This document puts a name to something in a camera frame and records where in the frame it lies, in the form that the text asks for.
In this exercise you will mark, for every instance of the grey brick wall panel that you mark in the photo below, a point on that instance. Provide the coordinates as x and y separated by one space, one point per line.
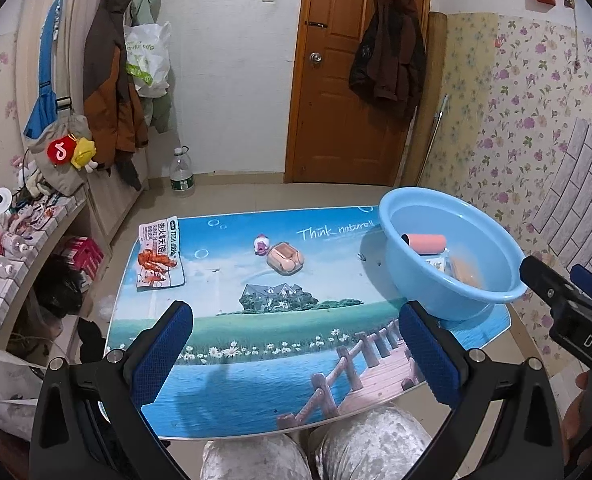
576 185

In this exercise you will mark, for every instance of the light blue plastic basin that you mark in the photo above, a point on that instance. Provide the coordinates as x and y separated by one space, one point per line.
411 282

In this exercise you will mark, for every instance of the pink roll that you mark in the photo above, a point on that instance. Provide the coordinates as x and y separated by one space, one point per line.
423 243

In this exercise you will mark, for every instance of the person's leg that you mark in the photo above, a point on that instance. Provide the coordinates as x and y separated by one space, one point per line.
371 445
256 460

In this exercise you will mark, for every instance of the pink beige small case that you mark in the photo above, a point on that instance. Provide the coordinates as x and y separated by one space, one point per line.
286 259

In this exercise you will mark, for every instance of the pale green hanging garment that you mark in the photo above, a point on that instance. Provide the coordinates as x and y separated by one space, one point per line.
160 112

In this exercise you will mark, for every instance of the yellow plush charm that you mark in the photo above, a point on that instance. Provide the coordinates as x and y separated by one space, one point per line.
84 152

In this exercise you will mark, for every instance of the pile of snack packets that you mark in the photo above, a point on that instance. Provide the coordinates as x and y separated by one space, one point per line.
30 217

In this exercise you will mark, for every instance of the metal door knob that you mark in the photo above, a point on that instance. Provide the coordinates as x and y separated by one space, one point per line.
316 58

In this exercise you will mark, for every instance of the red cardboard box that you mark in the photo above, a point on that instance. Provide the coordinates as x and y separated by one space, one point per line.
83 257

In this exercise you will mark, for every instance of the red plush charm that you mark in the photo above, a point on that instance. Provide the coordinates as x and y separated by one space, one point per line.
61 150

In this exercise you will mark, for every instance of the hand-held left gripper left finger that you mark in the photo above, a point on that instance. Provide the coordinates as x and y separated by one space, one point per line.
163 355

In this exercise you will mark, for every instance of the blue landscape print desktop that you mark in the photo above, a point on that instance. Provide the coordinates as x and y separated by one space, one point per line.
276 325

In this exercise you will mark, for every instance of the brown wooden door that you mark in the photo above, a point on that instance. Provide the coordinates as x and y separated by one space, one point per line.
326 110

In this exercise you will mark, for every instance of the white red snack packet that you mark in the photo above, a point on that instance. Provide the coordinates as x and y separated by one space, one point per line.
158 255

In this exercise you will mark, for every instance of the white plush toy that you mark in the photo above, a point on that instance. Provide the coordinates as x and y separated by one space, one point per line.
35 182

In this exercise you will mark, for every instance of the crumpled white plastic scrap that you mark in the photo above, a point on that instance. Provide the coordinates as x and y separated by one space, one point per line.
106 306

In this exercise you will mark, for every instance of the person's left leg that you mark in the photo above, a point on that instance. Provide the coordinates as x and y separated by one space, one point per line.
256 460

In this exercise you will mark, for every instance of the brown orange hanging jacket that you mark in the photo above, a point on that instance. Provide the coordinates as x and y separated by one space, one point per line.
110 85

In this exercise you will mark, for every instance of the large white plastic bag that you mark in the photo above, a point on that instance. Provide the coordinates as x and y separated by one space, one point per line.
5 410

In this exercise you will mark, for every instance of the person's right hand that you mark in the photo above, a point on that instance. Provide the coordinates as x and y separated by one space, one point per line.
578 425

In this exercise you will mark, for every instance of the black plastic bag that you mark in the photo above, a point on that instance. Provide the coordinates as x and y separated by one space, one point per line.
58 287

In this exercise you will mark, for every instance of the large clear water bottle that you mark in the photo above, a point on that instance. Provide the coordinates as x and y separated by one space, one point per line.
181 175

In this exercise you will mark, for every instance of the small pink purple toy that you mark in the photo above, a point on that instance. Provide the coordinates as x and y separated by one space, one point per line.
261 246

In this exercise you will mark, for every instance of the dark brown hanging jacket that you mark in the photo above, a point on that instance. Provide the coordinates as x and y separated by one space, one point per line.
386 60

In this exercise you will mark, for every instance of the grey shoulder bag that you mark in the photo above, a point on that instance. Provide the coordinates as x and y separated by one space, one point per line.
65 177

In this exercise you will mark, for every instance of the black clothing pile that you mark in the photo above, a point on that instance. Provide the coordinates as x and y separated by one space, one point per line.
90 340

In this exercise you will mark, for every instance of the beige rolled mat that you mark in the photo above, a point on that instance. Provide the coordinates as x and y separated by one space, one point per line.
433 60

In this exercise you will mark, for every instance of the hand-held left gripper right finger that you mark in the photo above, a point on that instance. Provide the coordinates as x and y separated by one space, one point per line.
428 355

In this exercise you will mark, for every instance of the white tiled shelf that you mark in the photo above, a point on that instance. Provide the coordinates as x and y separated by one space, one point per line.
5 305

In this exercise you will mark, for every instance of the metal pole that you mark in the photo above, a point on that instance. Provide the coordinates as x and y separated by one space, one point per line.
433 132

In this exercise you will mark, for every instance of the blue hanging bag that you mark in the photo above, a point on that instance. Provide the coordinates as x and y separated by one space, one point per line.
45 90

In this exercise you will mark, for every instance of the white green hanging plastic bag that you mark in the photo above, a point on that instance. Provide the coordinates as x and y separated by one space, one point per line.
148 55

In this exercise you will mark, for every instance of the person's right leg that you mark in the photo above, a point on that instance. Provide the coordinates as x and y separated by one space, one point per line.
371 445

